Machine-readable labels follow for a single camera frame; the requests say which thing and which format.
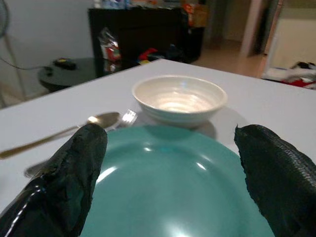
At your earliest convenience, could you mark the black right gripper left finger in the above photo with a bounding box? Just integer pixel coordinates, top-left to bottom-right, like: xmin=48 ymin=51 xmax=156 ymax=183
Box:
xmin=0 ymin=123 xmax=108 ymax=237

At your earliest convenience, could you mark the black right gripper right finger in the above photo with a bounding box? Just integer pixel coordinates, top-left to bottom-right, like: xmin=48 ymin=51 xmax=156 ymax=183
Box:
xmin=234 ymin=124 xmax=316 ymax=237

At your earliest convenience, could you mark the gold metal spoon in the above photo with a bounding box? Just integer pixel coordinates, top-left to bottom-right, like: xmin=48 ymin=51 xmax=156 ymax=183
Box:
xmin=0 ymin=112 xmax=120 ymax=159

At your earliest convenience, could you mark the silver metal fork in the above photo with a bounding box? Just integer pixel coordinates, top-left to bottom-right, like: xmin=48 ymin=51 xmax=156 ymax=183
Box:
xmin=24 ymin=109 xmax=138 ymax=178

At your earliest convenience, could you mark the pile of clothes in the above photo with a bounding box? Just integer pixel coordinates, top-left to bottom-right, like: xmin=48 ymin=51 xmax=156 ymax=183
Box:
xmin=262 ymin=60 xmax=316 ymax=90

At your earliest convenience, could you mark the teal round plate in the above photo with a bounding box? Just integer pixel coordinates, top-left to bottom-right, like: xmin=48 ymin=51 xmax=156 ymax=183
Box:
xmin=79 ymin=124 xmax=275 ymax=237

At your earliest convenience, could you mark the round black side table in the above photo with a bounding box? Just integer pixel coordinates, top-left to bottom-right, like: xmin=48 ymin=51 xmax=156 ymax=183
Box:
xmin=37 ymin=57 xmax=97 ymax=93

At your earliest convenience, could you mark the black remote control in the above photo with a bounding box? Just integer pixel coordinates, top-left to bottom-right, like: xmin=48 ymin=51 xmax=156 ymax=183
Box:
xmin=54 ymin=58 xmax=77 ymax=71

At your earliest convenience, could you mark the white ribbed ceramic bowl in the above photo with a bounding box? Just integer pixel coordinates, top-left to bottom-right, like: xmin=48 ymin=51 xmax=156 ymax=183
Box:
xmin=131 ymin=75 xmax=228 ymax=128

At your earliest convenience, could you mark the clear plastic snack bag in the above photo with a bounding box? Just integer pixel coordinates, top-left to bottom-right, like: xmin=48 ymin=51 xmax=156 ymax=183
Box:
xmin=97 ymin=27 xmax=122 ymax=73

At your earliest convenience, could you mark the red toy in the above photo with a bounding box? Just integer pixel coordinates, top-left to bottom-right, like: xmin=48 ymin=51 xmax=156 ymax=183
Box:
xmin=138 ymin=47 xmax=158 ymax=61

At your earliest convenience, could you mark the black cabinet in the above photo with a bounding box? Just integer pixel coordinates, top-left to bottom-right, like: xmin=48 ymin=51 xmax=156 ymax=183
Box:
xmin=88 ymin=6 xmax=205 ymax=77

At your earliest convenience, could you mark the orange cardboard box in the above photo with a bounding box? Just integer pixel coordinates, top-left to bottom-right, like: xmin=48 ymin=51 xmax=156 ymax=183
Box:
xmin=182 ymin=2 xmax=209 ymax=27

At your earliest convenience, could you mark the black cable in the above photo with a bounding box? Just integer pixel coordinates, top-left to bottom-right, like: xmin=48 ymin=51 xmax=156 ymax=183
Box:
xmin=0 ymin=57 xmax=50 ymax=70

